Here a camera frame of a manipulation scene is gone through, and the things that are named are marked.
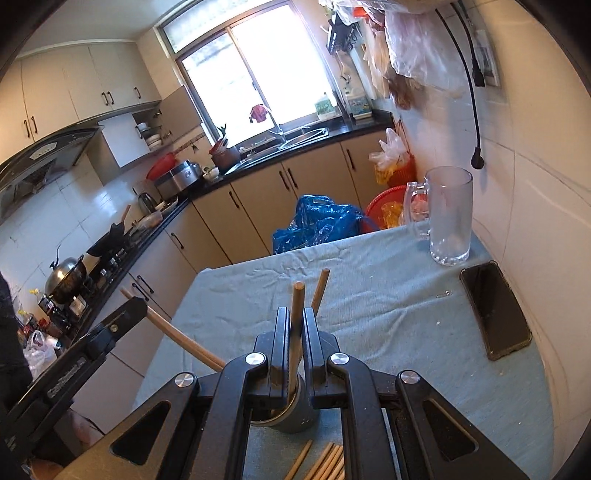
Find black range hood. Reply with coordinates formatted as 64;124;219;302
0;124;105;222

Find silver rice cooker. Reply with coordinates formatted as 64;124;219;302
154;159;204;200

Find stacked white dishes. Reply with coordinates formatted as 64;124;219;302
135;121;162;149

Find person's dark clothing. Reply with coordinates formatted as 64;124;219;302
0;272;29;384

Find red plastic basin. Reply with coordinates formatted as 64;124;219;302
147;152;178;182

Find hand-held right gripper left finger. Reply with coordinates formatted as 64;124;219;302
60;308;293;480

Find red handled kitchen tools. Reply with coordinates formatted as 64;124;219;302
209;124;229;155

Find person's left hand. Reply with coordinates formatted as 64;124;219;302
55;411;106;466

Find orange plastic basket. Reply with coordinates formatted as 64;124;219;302
375;154;417;188

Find green label detergent bottle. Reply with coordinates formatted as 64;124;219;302
314;92;337;121

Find black wall rack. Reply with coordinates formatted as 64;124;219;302
325;11;363;56

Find steel kitchen sink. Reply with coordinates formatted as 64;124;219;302
240;127;329;162

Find sliding kitchen window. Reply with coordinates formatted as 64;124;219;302
157;0;345;148

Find white wall socket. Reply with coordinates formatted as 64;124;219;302
471;30;502;88

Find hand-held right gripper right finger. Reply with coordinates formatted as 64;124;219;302
302;308;532;480

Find steel pot with lid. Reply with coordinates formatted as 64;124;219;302
45;247;88;304

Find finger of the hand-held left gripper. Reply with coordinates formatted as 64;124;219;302
69;296;149;364

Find steel faucet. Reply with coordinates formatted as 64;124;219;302
265;108;287;146

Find grey chopstick holder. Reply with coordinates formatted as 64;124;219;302
252;371;320;435

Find black wok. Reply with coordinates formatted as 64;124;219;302
87;204;132;257

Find blue plastic bag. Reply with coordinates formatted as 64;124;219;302
272;194;370;256

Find pale hanging plastic bag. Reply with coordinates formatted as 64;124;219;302
362;28;393;100

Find brown dried food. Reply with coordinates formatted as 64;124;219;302
388;76;423;110

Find black gas stove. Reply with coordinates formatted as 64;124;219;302
69;226;153;319

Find brown clay pot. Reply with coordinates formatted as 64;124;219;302
211;145;241;174

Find glass beer mug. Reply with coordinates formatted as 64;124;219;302
403;166;474;267

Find open dish cabinet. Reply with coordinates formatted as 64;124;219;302
98;84;202;169

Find grey table cloth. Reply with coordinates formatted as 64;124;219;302
131;222;555;480

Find clear hanging plastic bag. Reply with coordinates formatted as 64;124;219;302
383;0;469;97

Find black cable with plug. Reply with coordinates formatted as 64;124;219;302
434;7;486;169
455;0;486;88

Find white jug with label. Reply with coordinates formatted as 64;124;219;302
344;85;374;120

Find white plastic bag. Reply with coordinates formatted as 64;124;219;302
22;330;58;377
368;128;409;174

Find red plastic basket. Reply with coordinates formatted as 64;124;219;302
365;186;416;232

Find cream base cabinets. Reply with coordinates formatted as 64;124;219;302
69;124;402;416

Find seasoning bottles cluster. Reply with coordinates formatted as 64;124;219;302
14;288;75;342

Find black smartphone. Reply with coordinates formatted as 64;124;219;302
459;260;533;361

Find cream wall cabinets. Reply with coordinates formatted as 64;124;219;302
0;41;163;155

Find yellow plastic bag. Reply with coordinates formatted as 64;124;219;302
381;200;407;229

